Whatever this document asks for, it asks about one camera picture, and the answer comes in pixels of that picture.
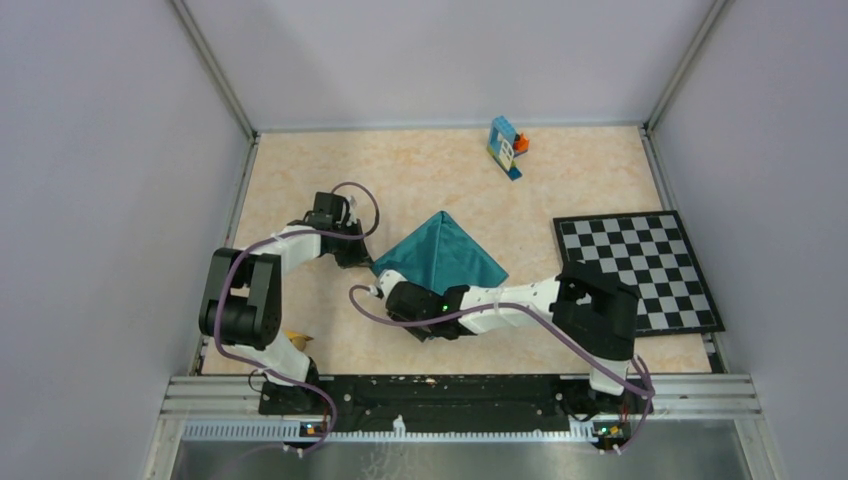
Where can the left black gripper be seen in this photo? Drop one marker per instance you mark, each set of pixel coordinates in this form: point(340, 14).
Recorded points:
point(358, 257)

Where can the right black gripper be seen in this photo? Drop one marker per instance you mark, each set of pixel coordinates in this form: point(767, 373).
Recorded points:
point(421, 333)

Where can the teal cloth napkin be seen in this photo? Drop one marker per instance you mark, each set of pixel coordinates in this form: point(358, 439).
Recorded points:
point(440, 254)

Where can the colourful toy block house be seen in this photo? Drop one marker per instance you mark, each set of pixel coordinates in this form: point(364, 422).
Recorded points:
point(505, 144)

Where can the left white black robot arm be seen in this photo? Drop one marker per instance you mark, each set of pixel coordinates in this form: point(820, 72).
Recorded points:
point(241, 310)

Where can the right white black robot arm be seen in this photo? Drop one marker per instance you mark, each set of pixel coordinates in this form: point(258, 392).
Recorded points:
point(592, 312)

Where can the gold spoon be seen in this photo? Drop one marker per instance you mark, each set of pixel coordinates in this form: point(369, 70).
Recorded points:
point(298, 340)

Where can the black white checkerboard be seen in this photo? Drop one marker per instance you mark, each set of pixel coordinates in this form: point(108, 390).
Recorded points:
point(652, 252)

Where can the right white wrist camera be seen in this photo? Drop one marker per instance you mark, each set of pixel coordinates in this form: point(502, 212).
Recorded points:
point(385, 283)

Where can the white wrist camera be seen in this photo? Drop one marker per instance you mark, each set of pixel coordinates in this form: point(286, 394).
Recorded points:
point(385, 283)
point(349, 215)

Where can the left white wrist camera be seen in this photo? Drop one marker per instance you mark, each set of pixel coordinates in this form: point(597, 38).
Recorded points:
point(349, 215)

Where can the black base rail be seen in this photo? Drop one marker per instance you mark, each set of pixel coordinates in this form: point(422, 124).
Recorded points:
point(476, 406)

